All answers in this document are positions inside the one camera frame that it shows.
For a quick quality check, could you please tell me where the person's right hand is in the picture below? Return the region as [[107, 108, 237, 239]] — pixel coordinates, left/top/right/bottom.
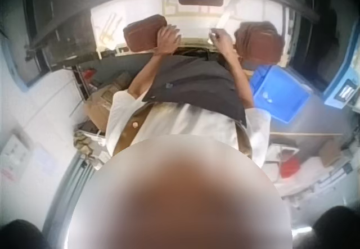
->
[[209, 28, 236, 56]]

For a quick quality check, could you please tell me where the person's left hand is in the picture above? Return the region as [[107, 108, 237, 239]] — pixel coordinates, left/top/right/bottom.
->
[[155, 25, 182, 56]]

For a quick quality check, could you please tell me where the brown leather pouch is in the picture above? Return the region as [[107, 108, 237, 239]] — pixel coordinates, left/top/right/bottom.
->
[[123, 13, 169, 53]]

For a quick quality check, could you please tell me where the large brown leather bag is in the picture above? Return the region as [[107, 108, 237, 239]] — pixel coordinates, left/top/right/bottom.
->
[[233, 21, 285, 65]]

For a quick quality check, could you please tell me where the blue plastic crate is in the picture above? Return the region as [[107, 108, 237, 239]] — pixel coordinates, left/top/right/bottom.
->
[[249, 64, 313, 125]]

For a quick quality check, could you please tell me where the brown cardboard box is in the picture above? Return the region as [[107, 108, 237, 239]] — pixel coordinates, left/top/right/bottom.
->
[[83, 73, 133, 133]]

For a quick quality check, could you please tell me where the blue framed panel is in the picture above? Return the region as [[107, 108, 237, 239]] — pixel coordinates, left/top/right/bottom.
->
[[322, 26, 360, 110]]

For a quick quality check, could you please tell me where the heap of crumpled cloths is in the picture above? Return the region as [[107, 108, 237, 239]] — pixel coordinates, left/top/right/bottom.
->
[[73, 128, 107, 160]]

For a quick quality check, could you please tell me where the black framed screen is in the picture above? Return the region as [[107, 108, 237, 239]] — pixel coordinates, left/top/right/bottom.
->
[[0, 0, 54, 88]]

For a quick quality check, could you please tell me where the red plastic container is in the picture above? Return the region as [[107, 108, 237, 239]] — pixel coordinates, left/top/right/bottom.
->
[[280, 157, 301, 179]]

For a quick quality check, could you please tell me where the cluttered white shelf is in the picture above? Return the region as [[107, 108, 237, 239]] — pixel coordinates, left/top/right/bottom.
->
[[265, 132, 356, 196]]

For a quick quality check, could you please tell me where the white wall box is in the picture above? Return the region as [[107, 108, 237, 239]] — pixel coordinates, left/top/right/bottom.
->
[[0, 133, 32, 183]]

